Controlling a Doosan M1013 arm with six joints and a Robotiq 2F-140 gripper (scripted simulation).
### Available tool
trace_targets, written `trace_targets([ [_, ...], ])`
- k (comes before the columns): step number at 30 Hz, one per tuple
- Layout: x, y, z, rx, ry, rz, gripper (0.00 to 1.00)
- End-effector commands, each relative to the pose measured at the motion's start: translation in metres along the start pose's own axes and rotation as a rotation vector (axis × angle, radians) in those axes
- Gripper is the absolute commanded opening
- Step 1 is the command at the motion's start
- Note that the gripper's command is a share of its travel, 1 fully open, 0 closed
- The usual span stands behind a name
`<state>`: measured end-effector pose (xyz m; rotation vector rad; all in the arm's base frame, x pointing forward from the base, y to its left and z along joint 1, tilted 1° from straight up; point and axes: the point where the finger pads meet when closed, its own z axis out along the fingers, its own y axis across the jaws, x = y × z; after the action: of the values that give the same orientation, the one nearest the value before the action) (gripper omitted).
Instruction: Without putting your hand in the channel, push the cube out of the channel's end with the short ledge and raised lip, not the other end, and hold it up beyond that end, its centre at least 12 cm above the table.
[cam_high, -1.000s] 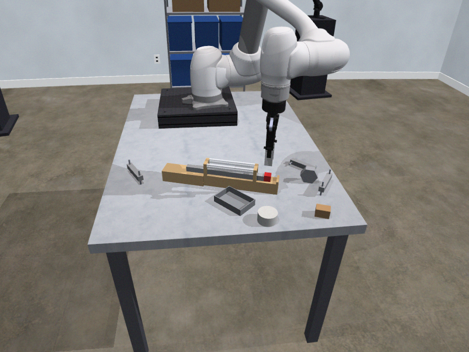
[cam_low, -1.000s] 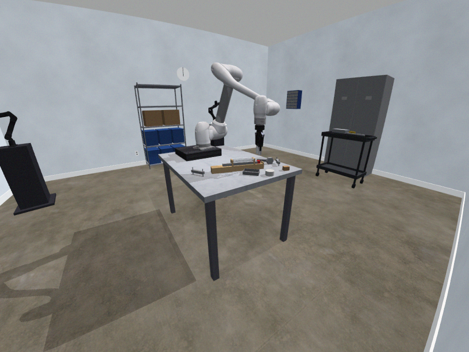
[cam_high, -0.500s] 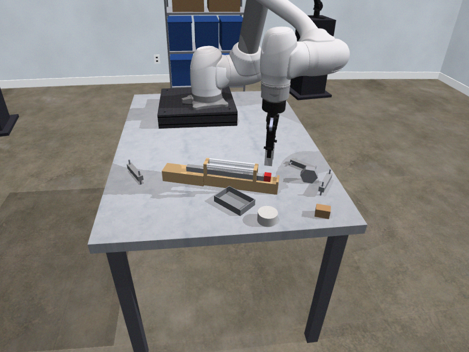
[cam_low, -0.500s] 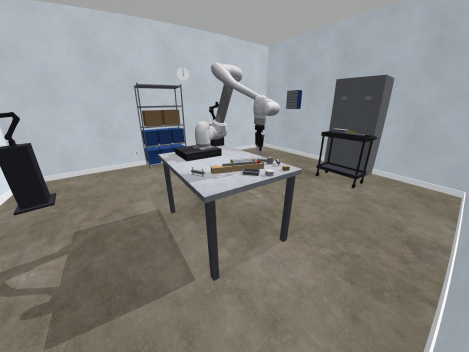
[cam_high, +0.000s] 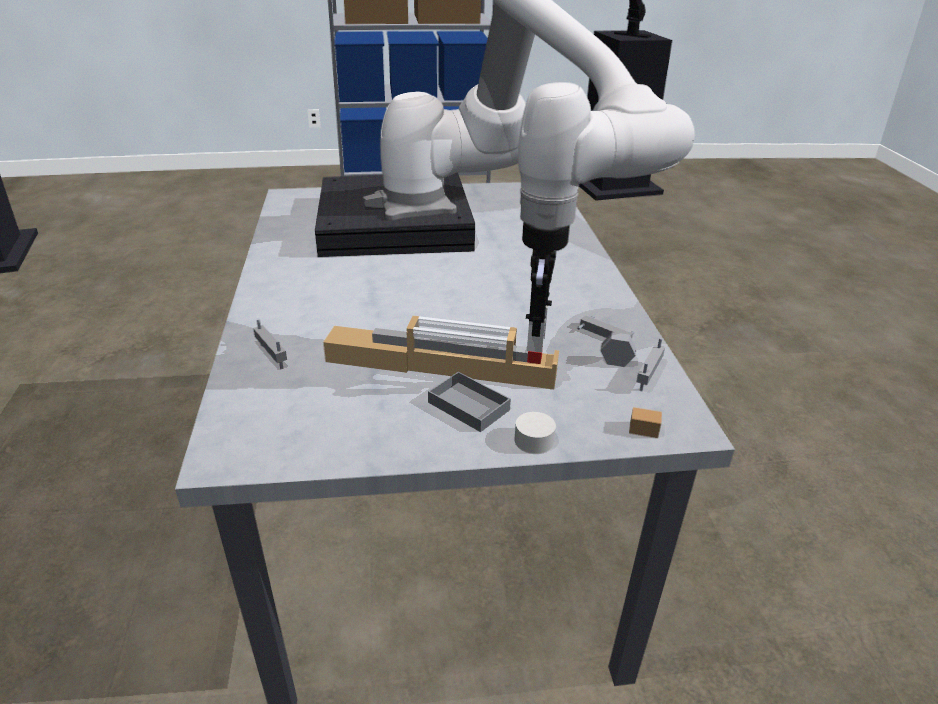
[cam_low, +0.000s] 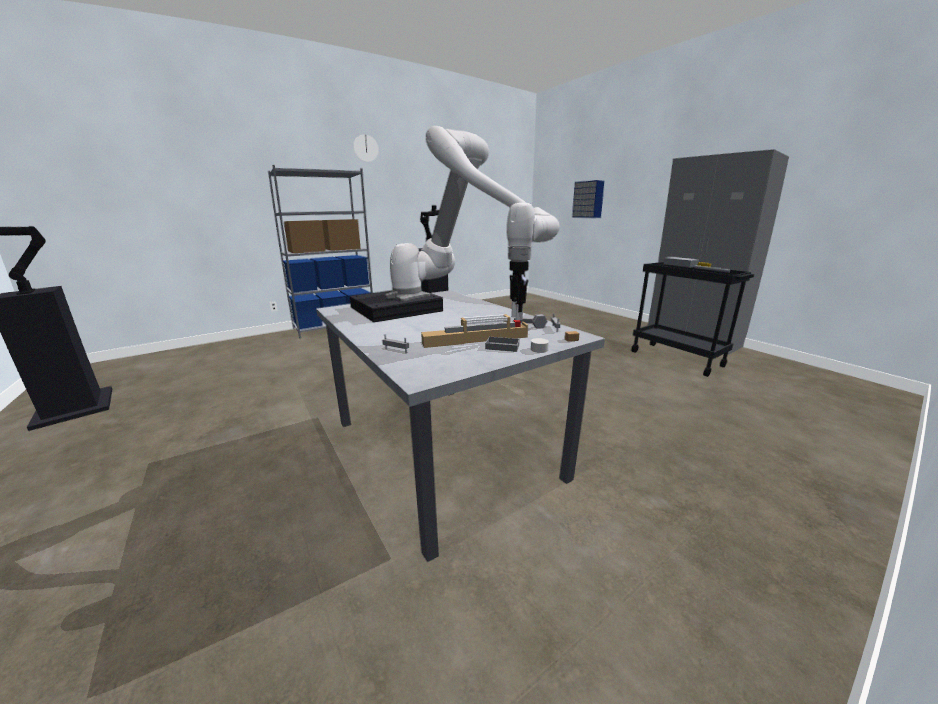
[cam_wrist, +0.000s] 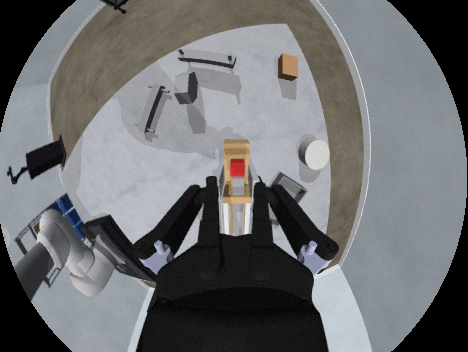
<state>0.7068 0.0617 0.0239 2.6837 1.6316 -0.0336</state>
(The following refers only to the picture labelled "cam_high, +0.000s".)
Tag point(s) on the small wooden block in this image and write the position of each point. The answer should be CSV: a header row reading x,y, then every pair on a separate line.
x,y
645,422

